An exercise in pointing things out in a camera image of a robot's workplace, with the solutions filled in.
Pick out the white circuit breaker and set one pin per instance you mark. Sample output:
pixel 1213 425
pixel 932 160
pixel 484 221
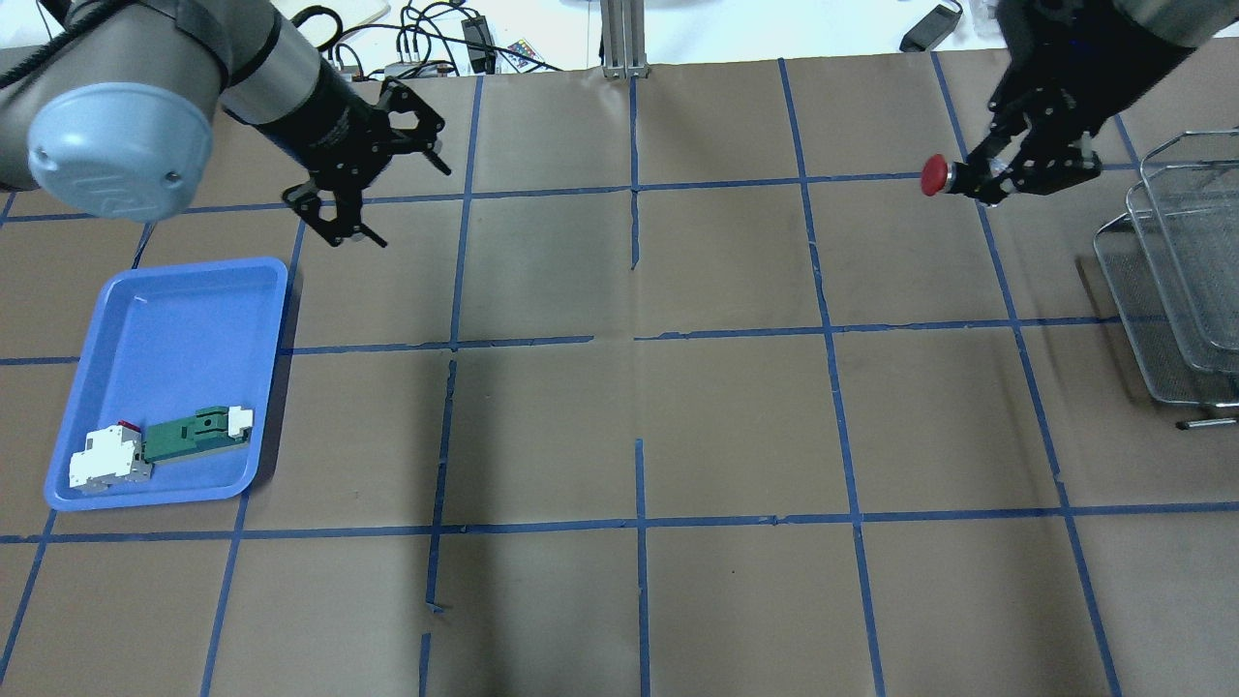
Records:
pixel 111 456

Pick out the green terminal block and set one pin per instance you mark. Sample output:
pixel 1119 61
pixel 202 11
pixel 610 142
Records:
pixel 206 431

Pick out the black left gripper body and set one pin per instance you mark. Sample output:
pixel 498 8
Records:
pixel 324 119

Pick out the red emergency stop button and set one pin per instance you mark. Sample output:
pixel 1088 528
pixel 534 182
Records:
pixel 938 176

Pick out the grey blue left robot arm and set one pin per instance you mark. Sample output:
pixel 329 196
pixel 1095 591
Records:
pixel 113 115

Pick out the aluminium frame post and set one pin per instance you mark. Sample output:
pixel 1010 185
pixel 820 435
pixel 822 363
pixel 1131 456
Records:
pixel 623 39

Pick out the black power adapter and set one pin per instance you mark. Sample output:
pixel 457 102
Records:
pixel 932 28

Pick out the blue plastic tray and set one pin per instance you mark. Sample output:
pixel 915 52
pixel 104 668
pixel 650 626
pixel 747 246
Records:
pixel 162 343

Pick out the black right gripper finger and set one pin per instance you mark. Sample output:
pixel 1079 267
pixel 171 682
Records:
pixel 1067 166
pixel 1006 126

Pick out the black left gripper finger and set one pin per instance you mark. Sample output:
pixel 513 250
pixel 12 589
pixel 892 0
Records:
pixel 422 137
pixel 306 202

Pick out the metal wire shelf rack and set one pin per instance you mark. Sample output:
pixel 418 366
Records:
pixel 1170 266

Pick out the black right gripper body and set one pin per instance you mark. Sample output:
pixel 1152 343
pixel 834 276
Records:
pixel 1063 89

